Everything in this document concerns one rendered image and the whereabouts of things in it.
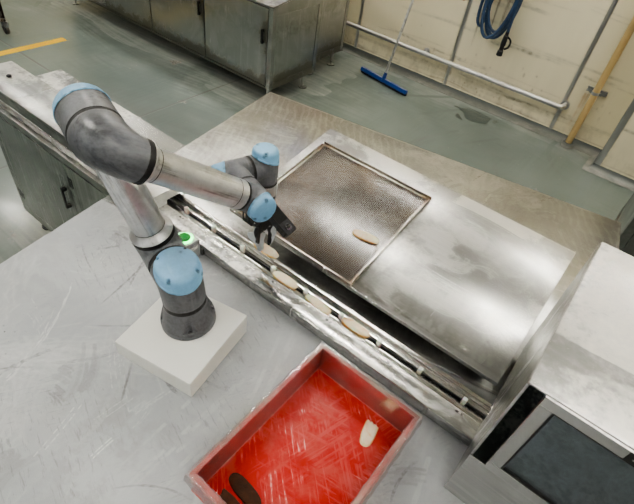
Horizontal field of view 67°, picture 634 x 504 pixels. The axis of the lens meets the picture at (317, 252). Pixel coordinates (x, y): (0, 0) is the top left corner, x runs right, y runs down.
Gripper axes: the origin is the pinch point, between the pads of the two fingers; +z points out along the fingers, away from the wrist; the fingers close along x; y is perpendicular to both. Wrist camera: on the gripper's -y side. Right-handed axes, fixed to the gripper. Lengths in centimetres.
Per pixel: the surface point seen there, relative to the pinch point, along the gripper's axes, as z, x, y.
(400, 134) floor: 94, -258, 77
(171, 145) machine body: 12, -28, 80
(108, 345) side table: 12, 51, 12
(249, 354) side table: 11.8, 27.1, -19.1
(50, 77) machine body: 12, -23, 166
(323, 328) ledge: 7.7, 7.9, -30.6
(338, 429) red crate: 12, 28, -52
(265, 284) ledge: 7.6, 7.0, -6.6
